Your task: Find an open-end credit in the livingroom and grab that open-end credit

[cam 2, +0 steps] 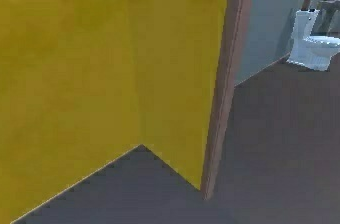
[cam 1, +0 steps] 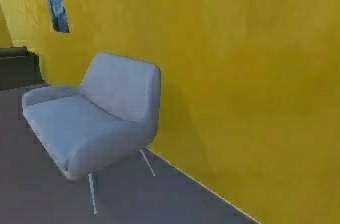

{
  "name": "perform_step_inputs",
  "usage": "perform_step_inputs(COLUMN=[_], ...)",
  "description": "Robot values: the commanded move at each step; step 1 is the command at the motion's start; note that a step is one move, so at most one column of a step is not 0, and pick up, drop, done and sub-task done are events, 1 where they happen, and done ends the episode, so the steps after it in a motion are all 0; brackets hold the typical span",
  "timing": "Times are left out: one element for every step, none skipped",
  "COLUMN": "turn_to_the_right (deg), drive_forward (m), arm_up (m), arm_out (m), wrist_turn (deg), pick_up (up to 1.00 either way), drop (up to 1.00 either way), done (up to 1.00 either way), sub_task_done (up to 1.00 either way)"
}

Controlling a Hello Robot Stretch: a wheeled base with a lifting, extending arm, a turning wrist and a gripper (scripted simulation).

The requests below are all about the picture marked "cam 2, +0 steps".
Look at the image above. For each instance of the white toilet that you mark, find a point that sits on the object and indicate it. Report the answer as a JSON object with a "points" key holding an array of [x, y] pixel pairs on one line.
{"points": [[314, 46]]}

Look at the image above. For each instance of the brown wooden door frame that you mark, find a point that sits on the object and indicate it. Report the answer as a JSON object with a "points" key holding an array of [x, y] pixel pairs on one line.
{"points": [[224, 96]]}

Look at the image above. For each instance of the grey pedestal sink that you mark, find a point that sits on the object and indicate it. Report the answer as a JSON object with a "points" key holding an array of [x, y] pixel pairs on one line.
{"points": [[332, 10]]}

